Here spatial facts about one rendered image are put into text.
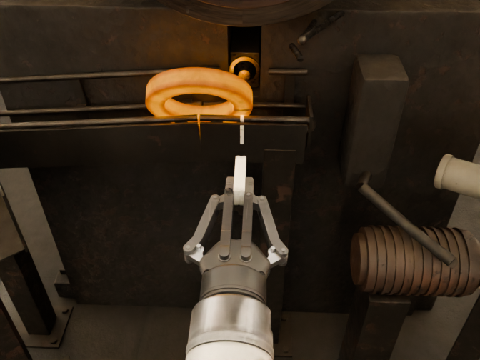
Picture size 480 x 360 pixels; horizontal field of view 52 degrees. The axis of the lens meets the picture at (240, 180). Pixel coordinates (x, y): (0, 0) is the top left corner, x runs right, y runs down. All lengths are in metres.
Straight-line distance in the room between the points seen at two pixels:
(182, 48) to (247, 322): 0.56
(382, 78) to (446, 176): 0.19
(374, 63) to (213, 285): 0.50
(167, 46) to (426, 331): 1.03
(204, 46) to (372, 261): 0.49
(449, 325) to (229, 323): 1.09
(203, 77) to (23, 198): 1.25
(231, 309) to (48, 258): 1.21
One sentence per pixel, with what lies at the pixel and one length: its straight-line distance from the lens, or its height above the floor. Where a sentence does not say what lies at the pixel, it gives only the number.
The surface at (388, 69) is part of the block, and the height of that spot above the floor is 0.80.
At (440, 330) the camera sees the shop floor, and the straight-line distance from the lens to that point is 1.51.
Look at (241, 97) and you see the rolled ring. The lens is 0.80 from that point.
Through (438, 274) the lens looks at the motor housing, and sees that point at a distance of 0.95.
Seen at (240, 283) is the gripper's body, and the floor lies 0.76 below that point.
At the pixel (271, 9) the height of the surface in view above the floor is 0.91.
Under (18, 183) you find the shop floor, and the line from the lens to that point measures 1.99.
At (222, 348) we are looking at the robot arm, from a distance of 0.49.
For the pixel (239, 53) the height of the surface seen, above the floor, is 0.77.
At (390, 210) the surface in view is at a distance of 0.91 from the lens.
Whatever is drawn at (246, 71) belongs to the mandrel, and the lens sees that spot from 0.94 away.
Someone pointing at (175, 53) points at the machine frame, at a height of 0.79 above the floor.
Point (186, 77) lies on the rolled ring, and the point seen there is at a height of 0.82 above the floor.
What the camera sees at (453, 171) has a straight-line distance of 0.86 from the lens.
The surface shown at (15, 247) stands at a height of 0.61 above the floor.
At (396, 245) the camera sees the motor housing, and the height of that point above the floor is 0.53.
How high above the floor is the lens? 1.18
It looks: 40 degrees down
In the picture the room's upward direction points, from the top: straight up
